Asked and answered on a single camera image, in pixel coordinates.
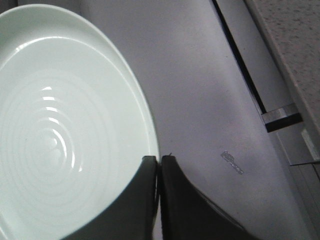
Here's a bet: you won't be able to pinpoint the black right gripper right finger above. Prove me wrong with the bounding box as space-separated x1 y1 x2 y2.
159 155 255 240

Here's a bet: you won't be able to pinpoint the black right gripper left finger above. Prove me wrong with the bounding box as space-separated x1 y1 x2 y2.
64 156 157 240

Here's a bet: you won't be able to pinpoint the mint green round plate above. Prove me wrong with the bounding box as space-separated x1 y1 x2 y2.
0 4 159 240

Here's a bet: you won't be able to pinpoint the grey kitchen cabinet fronts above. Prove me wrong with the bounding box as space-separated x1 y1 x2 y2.
80 0 320 240

